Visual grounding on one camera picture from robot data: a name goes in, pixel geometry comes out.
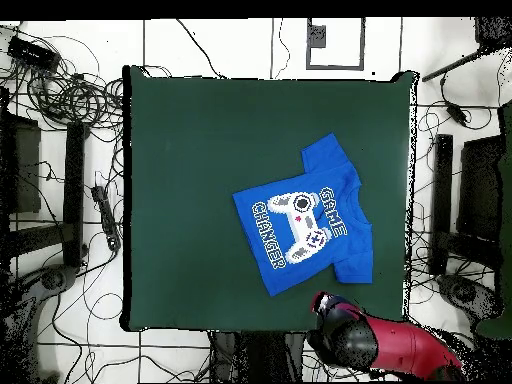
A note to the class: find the blue shirt with white print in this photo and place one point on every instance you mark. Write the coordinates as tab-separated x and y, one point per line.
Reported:
328	168

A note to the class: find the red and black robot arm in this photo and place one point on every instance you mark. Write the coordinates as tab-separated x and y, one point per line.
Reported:
400	348

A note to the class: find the black flat panel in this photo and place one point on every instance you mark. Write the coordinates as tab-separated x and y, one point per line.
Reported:
26	168
478	188

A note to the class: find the black stand base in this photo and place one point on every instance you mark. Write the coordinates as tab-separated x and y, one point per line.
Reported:
52	278
468	294

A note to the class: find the black stand bar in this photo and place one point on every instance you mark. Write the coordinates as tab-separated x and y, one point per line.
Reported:
443	192
74	192

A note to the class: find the dark green table cloth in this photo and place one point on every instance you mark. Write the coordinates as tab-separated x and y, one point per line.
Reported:
200	140

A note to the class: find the black power strip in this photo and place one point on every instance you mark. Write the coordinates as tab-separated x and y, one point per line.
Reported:
106	216

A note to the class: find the small dark grey square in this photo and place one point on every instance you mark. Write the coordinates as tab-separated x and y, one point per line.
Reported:
318	36

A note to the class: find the black rod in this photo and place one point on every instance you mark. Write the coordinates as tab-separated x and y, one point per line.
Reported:
452	66

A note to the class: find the black speckled block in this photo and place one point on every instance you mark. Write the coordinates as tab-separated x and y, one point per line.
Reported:
494	32

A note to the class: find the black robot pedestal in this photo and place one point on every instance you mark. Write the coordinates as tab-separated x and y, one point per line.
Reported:
256	356

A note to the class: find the grey square frame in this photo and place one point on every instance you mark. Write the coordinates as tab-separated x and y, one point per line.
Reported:
362	44

